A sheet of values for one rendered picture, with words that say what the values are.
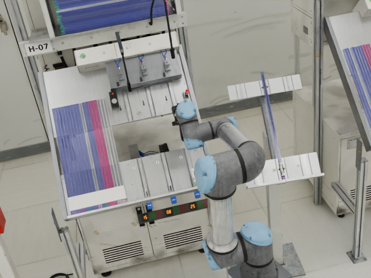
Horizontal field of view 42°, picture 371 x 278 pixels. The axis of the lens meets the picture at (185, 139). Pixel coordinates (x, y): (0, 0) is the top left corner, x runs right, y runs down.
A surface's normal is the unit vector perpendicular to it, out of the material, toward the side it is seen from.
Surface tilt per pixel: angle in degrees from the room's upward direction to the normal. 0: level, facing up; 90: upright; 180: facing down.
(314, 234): 0
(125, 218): 90
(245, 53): 90
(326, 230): 0
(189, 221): 90
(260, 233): 7
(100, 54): 45
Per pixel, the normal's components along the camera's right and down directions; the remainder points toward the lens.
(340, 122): -0.13, -0.85
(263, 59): 0.20, 0.47
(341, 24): 0.05, -0.28
